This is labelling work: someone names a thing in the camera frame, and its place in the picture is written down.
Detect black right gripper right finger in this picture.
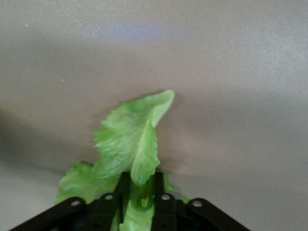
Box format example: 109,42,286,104
154,171,251,231

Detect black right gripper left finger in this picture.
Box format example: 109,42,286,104
9,172,132,231

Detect green lettuce leaf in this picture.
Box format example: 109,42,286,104
54,89,191,231

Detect brown table cover sheet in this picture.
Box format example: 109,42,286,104
0,0,308,231

